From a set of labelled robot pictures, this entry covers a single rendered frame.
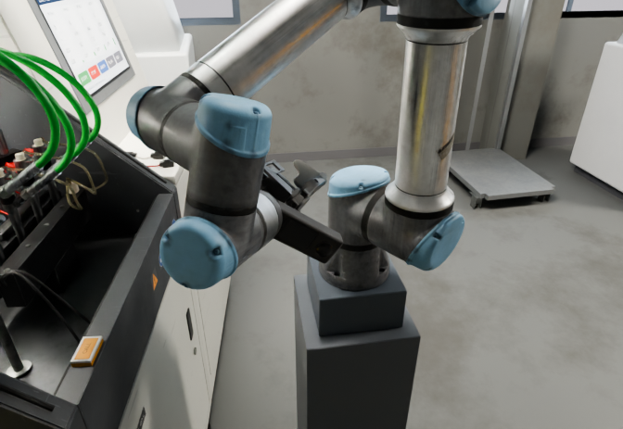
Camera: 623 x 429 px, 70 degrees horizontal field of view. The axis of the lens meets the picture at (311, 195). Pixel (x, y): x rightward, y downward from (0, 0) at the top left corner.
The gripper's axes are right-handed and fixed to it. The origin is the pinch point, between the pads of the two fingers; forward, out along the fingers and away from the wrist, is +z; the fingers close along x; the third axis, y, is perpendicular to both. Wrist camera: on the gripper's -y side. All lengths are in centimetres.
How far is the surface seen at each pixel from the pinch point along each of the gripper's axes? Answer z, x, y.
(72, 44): 33, 29, 81
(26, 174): -13.4, 28.0, 38.4
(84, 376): -25.7, 35.4, 5.4
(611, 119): 286, -80, -97
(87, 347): -22.4, 35.1, 8.6
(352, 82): 274, 17, 56
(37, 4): 23, 22, 85
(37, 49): 17, 27, 75
